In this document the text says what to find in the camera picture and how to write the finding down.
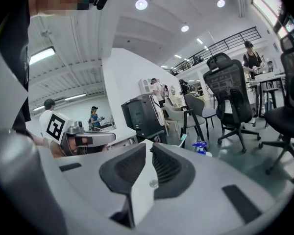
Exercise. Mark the blue-capped white bottle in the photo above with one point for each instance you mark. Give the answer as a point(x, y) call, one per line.
point(201, 146)

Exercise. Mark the black mesh office chair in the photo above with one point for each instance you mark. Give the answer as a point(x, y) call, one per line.
point(289, 116)
point(230, 94)

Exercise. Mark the white arched cabinet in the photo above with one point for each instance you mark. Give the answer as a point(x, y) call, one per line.
point(145, 86)

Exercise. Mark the white desk with black legs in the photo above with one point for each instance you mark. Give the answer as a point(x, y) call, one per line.
point(267, 78)

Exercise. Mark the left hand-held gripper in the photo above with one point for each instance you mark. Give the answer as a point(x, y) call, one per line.
point(57, 127)

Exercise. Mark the large white sink basin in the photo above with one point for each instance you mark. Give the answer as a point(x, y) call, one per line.
point(142, 204)

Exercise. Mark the person's left hand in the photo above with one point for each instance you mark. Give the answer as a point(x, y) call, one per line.
point(56, 150)

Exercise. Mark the black machine housing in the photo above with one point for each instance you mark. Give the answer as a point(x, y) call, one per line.
point(142, 116)

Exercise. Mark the person's black shirt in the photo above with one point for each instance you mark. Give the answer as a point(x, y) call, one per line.
point(19, 57)

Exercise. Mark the round ceiling light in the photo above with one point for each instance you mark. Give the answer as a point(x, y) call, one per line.
point(220, 3)
point(141, 4)
point(185, 28)

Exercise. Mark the person's left forearm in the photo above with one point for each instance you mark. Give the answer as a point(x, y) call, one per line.
point(36, 139)

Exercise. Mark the teal toothbrush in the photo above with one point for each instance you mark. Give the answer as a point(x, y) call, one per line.
point(183, 138)

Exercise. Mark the dark grey dining chair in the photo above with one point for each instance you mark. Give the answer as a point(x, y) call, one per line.
point(196, 106)

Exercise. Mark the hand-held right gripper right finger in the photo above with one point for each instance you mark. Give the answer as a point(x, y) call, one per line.
point(205, 204)

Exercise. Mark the long tube ceiling light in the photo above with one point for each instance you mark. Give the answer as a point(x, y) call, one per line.
point(41, 55)
point(74, 97)

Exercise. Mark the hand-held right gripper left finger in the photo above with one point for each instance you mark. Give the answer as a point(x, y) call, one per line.
point(88, 187)

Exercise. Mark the chrome sink drain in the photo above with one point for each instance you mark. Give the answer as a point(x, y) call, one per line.
point(154, 183)

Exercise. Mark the black balcony railing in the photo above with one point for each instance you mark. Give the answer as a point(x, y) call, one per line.
point(225, 44)

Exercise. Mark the beige dining chair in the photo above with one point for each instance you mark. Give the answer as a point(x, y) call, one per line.
point(172, 114)

